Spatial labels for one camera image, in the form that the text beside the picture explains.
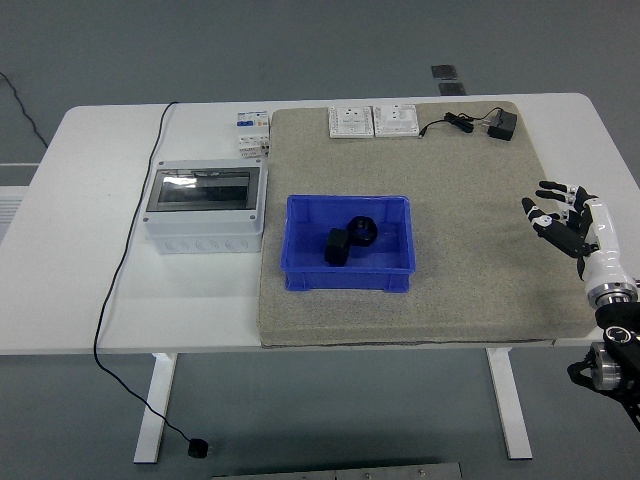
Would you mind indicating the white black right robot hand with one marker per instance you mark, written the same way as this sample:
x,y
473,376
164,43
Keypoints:
x,y
602,260

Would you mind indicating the small black hex nut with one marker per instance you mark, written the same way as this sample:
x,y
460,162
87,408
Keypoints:
x,y
369,235

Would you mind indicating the large black hex nut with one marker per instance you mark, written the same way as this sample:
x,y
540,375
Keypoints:
x,y
336,248

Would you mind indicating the blue plastic box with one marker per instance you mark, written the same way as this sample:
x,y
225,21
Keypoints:
x,y
310,250

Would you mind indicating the grey distribution box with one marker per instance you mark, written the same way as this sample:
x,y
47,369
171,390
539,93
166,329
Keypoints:
x,y
205,220

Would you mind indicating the white table leg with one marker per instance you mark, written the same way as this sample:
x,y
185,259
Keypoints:
x,y
510,405
155,405

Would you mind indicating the dark floor plate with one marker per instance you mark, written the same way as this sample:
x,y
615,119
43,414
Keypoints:
x,y
444,72
452,89

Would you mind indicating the grey-brown mat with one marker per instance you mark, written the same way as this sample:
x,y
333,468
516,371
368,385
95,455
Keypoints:
x,y
350,165

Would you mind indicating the grey metal plate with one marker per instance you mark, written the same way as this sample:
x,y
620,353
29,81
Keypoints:
x,y
340,472

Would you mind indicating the white circuit breaker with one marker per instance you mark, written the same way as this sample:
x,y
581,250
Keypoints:
x,y
251,131

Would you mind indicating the white vent panel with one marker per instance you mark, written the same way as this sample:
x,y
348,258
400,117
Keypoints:
x,y
12,200

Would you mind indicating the white wall socket panel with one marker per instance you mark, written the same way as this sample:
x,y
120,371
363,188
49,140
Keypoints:
x,y
396,121
350,122

